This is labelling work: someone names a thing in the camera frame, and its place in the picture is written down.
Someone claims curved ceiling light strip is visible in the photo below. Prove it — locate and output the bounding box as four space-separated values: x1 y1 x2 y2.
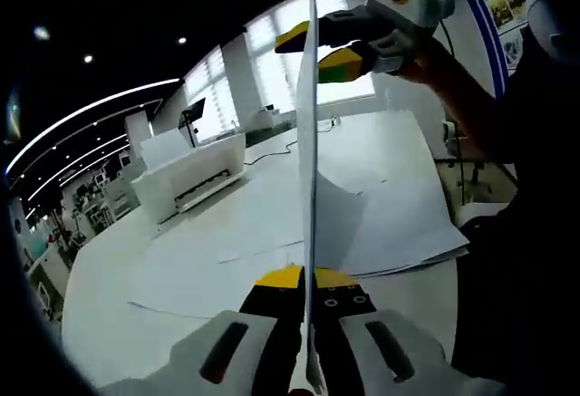
6 77 180 175

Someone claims black printer cable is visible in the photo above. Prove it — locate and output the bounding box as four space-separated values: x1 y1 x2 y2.
244 140 300 166

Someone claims blue framed wall poster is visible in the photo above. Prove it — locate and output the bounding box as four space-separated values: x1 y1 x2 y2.
455 0 540 98

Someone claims single white printing paper sheet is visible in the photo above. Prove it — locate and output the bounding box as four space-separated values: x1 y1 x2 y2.
296 0 366 391

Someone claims person's right hand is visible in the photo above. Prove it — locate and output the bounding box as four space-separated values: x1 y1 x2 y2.
400 38 455 85

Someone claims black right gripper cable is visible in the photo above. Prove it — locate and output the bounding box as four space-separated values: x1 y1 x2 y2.
437 18 470 188

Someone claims white table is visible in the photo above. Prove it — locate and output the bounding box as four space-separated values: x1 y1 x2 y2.
61 108 472 391

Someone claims black studio light on stand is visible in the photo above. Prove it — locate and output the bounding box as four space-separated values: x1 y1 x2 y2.
179 98 208 148

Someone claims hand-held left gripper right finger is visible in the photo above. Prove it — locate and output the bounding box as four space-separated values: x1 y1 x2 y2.
314 266 509 396

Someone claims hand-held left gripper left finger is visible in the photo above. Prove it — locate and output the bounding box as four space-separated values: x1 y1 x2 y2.
99 264 305 396

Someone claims white printer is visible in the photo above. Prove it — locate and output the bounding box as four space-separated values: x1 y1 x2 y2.
130 130 248 226

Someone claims person in black shirt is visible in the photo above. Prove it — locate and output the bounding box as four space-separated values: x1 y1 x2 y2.
452 51 580 396

